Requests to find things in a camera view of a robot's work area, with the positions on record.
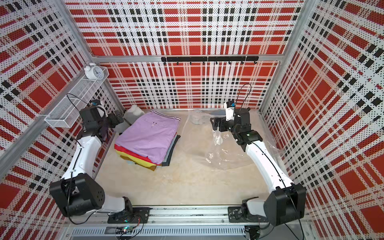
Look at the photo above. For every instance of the purple garment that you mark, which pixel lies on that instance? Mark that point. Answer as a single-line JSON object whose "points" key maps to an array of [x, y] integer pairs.
{"points": [[150, 136]]}

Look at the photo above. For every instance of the white wire mesh shelf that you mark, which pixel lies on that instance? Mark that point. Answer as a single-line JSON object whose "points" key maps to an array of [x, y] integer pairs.
{"points": [[66, 111]]}

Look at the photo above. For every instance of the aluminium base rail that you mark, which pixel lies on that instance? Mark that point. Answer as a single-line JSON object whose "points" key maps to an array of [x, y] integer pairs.
{"points": [[210, 222]]}

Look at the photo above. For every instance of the black wall hook rail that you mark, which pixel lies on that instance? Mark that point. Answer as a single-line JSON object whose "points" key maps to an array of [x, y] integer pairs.
{"points": [[210, 59]]}

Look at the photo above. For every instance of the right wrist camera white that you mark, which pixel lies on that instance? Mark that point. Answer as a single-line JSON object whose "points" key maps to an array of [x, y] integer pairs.
{"points": [[230, 110]]}

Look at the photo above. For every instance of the dark grey trousers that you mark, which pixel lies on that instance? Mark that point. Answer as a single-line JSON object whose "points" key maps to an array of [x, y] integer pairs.
{"points": [[168, 157]]}

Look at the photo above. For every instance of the grey white plush toy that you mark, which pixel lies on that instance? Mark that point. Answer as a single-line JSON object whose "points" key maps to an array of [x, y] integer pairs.
{"points": [[130, 116]]}

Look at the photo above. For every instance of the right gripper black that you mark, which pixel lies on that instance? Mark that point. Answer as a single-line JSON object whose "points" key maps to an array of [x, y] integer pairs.
{"points": [[218, 119]]}

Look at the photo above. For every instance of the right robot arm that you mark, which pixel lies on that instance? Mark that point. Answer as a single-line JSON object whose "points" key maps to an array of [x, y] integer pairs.
{"points": [[285, 200]]}

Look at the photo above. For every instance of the clear plastic vacuum bag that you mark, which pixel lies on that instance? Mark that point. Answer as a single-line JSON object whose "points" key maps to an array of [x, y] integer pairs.
{"points": [[214, 149]]}

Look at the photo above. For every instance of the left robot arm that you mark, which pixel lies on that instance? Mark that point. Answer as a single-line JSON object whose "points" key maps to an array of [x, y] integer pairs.
{"points": [[77, 193]]}

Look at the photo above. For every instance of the white alarm clock on shelf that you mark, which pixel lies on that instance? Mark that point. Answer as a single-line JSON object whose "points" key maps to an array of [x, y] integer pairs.
{"points": [[94, 72]]}

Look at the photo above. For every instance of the yellow garment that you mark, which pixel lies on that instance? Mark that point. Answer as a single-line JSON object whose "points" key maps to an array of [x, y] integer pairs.
{"points": [[139, 161]]}

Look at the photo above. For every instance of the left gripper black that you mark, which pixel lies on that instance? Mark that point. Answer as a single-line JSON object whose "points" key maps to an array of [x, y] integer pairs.
{"points": [[114, 120]]}

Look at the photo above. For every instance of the white alarm clock on table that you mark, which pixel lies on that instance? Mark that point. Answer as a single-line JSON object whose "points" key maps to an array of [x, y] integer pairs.
{"points": [[197, 117]]}

